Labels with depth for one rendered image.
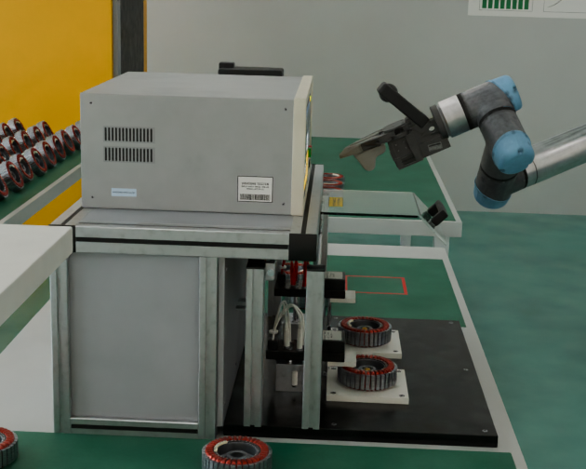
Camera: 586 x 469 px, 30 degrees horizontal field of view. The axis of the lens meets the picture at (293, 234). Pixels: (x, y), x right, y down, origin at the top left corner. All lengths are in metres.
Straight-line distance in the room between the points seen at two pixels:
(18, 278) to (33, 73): 4.47
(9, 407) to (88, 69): 3.66
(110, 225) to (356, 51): 5.55
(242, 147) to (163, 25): 5.50
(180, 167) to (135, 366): 0.35
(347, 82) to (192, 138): 5.43
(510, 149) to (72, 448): 0.95
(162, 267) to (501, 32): 5.69
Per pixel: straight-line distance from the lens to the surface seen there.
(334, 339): 2.02
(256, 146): 1.88
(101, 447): 1.87
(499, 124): 2.10
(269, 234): 1.77
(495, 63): 7.35
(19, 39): 5.64
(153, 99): 1.89
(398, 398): 2.01
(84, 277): 1.85
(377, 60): 7.28
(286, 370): 2.03
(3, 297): 1.14
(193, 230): 1.78
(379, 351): 2.24
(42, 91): 5.64
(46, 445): 1.89
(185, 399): 1.88
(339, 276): 2.25
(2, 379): 2.20
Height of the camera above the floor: 1.52
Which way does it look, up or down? 13 degrees down
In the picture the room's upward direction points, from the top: 2 degrees clockwise
